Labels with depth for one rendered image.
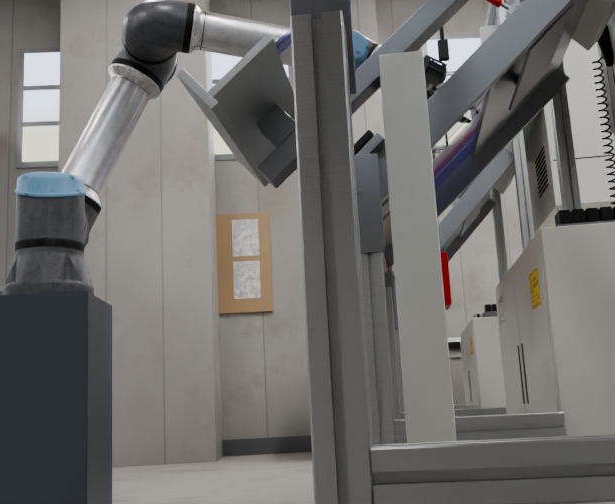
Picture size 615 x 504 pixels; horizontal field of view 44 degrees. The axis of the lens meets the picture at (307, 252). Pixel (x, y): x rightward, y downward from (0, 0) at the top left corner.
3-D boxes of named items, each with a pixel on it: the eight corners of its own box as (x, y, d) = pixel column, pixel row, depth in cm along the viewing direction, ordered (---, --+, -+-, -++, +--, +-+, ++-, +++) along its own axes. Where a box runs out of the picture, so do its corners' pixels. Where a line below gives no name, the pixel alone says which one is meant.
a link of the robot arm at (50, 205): (8, 238, 127) (11, 160, 130) (19, 254, 140) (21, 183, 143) (83, 238, 130) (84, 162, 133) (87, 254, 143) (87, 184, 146)
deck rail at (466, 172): (384, 272, 197) (367, 256, 199) (384, 274, 199) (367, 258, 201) (570, 77, 200) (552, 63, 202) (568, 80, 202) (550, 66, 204)
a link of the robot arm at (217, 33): (125, -27, 143) (373, 21, 153) (125, 3, 153) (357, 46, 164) (117, 29, 140) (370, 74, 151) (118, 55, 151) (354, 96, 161)
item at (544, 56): (519, 56, 135) (497, 38, 136) (484, 166, 199) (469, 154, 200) (644, -75, 136) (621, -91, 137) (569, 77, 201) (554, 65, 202)
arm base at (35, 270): (-12, 296, 125) (-10, 238, 127) (19, 308, 140) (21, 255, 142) (81, 292, 125) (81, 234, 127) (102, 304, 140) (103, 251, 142)
